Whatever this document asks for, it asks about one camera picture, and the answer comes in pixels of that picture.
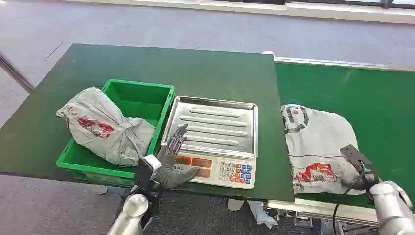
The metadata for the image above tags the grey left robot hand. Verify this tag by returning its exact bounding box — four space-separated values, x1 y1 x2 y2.
156 124 200 189

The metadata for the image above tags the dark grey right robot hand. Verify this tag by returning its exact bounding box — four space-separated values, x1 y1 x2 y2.
339 144 380 196

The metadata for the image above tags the flat grey parcel bag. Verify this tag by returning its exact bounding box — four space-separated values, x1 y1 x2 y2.
281 104 374 196

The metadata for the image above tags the white electronic scale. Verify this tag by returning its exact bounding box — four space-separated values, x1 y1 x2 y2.
172 150 257 191

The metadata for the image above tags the green conveyor belt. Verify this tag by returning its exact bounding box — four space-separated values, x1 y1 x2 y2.
262 50 415 235

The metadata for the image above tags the steel weighing tray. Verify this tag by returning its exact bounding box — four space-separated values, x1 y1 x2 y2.
161 95 259 159

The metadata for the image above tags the small white scrap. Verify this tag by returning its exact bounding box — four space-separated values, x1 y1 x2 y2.
226 198 245 212

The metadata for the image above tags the crumpled grey parcel bag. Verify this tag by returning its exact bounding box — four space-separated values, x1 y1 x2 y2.
56 86 156 168

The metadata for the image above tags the green plastic crate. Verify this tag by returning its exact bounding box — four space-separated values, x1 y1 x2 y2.
55 79 176 189

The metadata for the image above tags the white crumpled paper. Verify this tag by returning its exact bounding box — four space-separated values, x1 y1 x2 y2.
247 200 279 230

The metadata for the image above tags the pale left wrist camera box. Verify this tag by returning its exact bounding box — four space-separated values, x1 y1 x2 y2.
142 154 162 173

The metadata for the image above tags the black cable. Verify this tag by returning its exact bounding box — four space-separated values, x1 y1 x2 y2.
332 169 369 235

